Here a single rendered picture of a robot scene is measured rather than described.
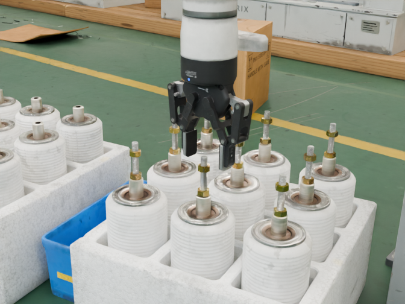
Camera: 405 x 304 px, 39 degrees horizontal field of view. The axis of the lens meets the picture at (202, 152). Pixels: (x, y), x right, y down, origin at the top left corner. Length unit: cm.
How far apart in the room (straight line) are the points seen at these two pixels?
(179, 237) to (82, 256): 17
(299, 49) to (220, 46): 219
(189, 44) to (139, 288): 37
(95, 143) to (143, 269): 44
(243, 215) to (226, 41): 31
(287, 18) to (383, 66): 58
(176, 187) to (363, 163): 88
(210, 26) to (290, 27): 230
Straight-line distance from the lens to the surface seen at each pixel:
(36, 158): 114
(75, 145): 122
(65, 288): 111
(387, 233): 138
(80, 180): 117
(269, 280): 80
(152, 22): 351
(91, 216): 118
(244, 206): 92
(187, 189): 97
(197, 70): 74
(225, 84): 75
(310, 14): 295
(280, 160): 105
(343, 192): 99
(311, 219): 88
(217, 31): 73
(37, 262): 114
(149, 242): 90
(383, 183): 163
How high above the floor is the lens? 66
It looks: 22 degrees down
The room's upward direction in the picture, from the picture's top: 1 degrees clockwise
